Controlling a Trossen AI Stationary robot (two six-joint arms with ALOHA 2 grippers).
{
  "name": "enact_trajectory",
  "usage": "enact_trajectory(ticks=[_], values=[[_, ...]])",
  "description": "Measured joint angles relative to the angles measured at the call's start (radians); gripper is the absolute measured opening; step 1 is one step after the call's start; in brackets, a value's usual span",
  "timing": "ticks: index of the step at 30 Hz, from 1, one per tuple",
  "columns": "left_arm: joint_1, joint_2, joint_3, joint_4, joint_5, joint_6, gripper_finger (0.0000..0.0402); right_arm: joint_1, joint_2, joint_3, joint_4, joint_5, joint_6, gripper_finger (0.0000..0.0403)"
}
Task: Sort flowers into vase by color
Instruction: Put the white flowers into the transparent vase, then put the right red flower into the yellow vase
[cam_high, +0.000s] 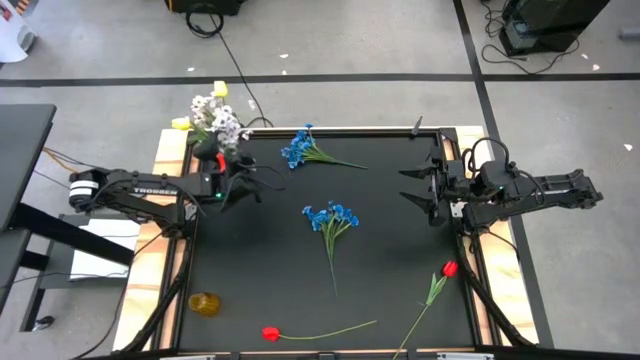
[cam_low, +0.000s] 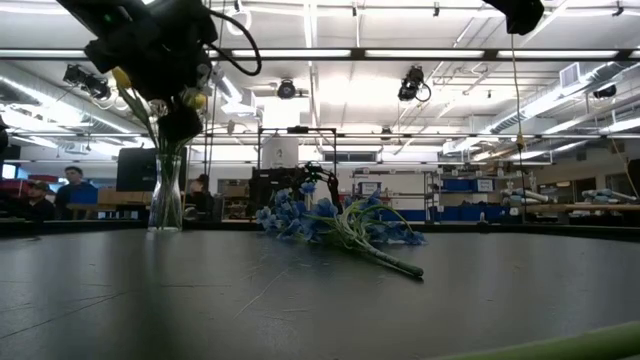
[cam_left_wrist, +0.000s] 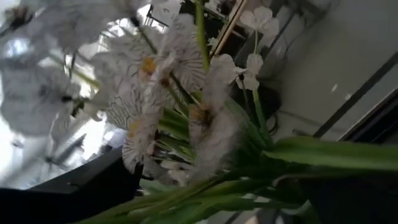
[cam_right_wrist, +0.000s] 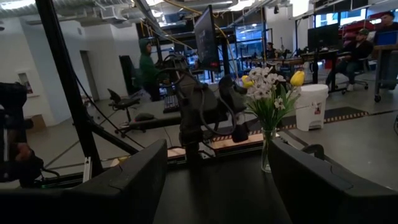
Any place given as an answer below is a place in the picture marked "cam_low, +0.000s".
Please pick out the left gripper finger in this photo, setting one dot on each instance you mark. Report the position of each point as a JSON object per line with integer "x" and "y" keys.
{"x": 169, "y": 125}
{"x": 191, "y": 125}

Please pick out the yellow artificial tulip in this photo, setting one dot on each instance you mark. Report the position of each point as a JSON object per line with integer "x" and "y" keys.
{"x": 121, "y": 77}
{"x": 196, "y": 100}

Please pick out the blue artificial flower bunch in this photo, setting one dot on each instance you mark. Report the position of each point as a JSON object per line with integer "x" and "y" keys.
{"x": 307, "y": 188}
{"x": 295, "y": 220}

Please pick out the red artificial tulip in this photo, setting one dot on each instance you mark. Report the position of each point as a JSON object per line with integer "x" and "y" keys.
{"x": 575, "y": 345}

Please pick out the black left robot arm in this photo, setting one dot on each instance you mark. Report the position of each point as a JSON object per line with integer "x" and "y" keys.
{"x": 130, "y": 20}

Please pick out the clear glass vase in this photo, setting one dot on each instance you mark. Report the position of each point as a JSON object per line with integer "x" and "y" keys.
{"x": 166, "y": 200}

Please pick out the black monitor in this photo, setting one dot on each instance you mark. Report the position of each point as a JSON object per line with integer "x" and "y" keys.
{"x": 135, "y": 170}

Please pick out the person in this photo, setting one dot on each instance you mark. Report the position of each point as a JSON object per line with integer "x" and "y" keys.
{"x": 202, "y": 200}
{"x": 40, "y": 207}
{"x": 75, "y": 177}

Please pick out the brown cardboard box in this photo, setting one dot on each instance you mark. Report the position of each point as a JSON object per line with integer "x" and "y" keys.
{"x": 120, "y": 196}

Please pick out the metal shelf with blue bins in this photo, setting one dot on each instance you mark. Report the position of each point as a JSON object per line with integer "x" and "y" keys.
{"x": 455, "y": 185}

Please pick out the wooden workbench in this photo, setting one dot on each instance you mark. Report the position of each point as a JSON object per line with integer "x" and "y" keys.
{"x": 590, "y": 207}

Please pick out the blue storage bin row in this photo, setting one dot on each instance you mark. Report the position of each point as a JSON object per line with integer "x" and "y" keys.
{"x": 450, "y": 215}

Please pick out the black ceiling-mounted camera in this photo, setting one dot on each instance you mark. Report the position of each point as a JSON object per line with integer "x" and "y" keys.
{"x": 410, "y": 87}
{"x": 286, "y": 90}
{"x": 92, "y": 85}
{"x": 605, "y": 91}

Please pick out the silver ventilation duct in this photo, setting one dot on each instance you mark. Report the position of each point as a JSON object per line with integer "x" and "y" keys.
{"x": 540, "y": 107}

